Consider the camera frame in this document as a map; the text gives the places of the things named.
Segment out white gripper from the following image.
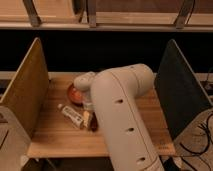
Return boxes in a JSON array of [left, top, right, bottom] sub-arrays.
[[83, 100, 94, 129]]

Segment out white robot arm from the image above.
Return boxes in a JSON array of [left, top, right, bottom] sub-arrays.
[[74, 64, 164, 171]]

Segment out white labelled bottle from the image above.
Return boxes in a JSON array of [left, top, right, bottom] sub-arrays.
[[58, 104, 84, 129]]

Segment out red wooden bowl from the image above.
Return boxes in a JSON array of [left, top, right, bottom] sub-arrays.
[[67, 84, 83, 106]]

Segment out left wooden side panel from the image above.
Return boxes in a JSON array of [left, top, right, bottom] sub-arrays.
[[0, 38, 49, 140]]

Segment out wooden shelf frame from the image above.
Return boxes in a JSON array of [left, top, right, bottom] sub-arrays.
[[0, 0, 213, 32]]

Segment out black cables on floor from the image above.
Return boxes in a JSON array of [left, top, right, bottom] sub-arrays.
[[179, 111, 213, 171]]

